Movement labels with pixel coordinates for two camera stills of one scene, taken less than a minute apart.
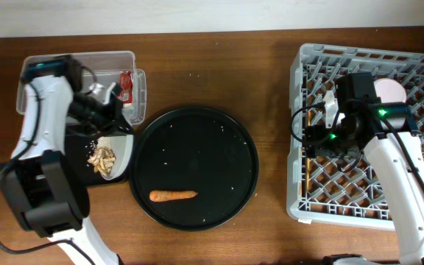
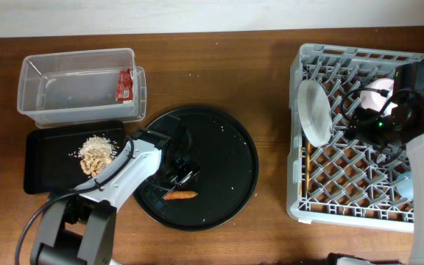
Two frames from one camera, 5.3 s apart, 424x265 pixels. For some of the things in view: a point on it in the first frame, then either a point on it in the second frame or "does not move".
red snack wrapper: [126, 87] does not move
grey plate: [121, 145] to [314, 112]
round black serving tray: [195, 149] does not move
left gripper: [120, 124] to [191, 170]
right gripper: [314, 143] to [359, 130]
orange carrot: [159, 195] does not move
